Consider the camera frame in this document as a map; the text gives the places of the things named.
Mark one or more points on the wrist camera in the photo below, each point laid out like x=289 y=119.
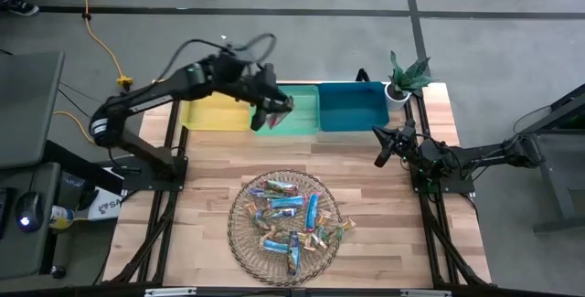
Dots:
x=408 y=125
x=265 y=74

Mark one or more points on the black desk stand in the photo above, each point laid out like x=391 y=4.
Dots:
x=553 y=178

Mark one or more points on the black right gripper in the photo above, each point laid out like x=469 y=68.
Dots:
x=406 y=146

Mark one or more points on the black computer mouse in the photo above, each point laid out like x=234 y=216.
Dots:
x=29 y=210

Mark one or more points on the black table edge rail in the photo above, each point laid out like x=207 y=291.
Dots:
x=251 y=294

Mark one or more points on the blue plastic bin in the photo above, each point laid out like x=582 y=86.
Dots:
x=352 y=105

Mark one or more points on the silver metal bracket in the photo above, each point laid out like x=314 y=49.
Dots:
x=425 y=293
x=170 y=292

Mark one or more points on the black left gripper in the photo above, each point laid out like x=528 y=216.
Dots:
x=269 y=97

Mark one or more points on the light green plastic bin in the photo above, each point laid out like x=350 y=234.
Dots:
x=304 y=116

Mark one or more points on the black desk base beam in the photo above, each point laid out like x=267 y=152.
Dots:
x=68 y=160

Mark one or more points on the large grey desk panel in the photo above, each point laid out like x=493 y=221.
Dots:
x=27 y=105

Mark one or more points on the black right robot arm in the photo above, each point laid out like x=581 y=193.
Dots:
x=480 y=153

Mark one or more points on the white printed box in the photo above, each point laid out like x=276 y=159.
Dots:
x=107 y=205

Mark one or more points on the person's shoe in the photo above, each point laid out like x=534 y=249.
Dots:
x=20 y=5

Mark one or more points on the black frame clamp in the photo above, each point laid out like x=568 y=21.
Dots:
x=362 y=75

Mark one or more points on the grey desk surface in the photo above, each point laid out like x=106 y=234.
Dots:
x=18 y=256

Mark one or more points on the black plastic bag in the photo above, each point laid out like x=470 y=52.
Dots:
x=75 y=187

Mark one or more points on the green plant in white pot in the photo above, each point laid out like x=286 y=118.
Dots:
x=396 y=98

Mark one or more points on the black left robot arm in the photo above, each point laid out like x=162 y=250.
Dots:
x=151 y=97

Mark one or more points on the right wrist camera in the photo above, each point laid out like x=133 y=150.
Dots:
x=408 y=125

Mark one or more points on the black flat device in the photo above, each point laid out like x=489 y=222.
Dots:
x=3 y=212

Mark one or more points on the black caster wheel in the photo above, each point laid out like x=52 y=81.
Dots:
x=58 y=272

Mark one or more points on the yellow plastic bin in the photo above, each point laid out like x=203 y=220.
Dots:
x=210 y=116

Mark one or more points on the yellow white bottle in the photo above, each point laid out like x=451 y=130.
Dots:
x=61 y=217

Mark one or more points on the light blue granola bar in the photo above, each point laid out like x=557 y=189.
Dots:
x=274 y=246
x=312 y=211
x=287 y=202

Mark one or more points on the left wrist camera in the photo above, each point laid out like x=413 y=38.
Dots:
x=265 y=74

